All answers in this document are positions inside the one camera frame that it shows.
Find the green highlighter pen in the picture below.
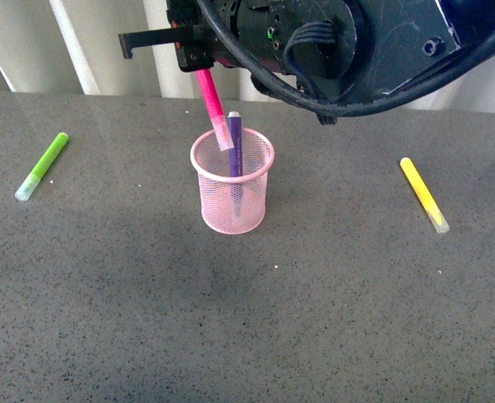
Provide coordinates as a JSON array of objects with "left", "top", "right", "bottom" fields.
[{"left": 14, "top": 133, "right": 69, "bottom": 202}]

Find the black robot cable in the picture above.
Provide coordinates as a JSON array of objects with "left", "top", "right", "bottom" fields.
[{"left": 195, "top": 0, "right": 495, "bottom": 126}]

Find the white pleated curtain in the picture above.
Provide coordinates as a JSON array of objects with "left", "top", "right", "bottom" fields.
[{"left": 0, "top": 1, "right": 495, "bottom": 113}]

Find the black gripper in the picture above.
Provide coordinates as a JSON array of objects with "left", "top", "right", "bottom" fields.
[{"left": 165, "top": 0, "right": 462, "bottom": 102}]

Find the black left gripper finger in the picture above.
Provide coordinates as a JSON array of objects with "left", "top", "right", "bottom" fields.
[{"left": 118, "top": 25, "right": 205, "bottom": 59}]

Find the pink mesh pen cup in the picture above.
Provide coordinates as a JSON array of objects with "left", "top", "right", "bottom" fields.
[{"left": 190, "top": 128, "right": 274, "bottom": 235}]

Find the yellow highlighter pen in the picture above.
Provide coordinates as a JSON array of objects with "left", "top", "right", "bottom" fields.
[{"left": 399, "top": 157, "right": 450, "bottom": 233}]

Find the purple highlighter pen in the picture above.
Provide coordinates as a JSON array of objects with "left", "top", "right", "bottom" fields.
[{"left": 226, "top": 110, "right": 244, "bottom": 219}]

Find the pink highlighter pen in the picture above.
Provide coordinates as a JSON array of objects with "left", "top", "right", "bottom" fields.
[{"left": 195, "top": 69, "right": 234, "bottom": 151}]

